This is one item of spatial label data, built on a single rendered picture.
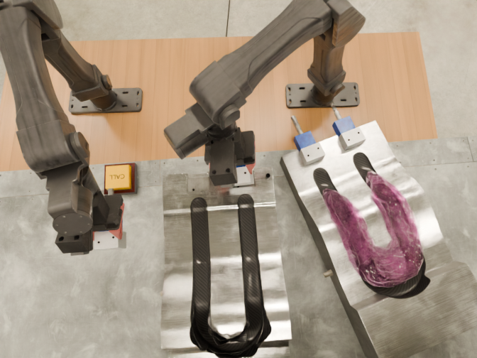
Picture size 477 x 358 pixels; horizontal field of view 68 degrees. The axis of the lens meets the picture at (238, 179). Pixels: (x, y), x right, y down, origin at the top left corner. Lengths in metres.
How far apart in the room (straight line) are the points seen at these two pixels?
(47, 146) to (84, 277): 0.45
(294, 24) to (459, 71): 1.77
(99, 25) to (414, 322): 2.06
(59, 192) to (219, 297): 0.38
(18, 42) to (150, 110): 0.46
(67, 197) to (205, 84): 0.27
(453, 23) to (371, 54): 1.34
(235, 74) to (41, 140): 0.31
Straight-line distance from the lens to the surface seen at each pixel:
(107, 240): 0.80
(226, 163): 0.63
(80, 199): 0.61
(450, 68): 2.28
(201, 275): 0.81
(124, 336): 0.95
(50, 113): 0.61
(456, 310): 0.90
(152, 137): 1.00
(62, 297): 1.00
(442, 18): 2.44
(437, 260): 0.93
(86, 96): 0.96
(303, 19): 0.60
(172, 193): 0.85
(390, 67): 1.14
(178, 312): 0.78
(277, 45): 0.58
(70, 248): 0.66
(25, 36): 0.66
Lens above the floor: 1.70
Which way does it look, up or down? 75 degrees down
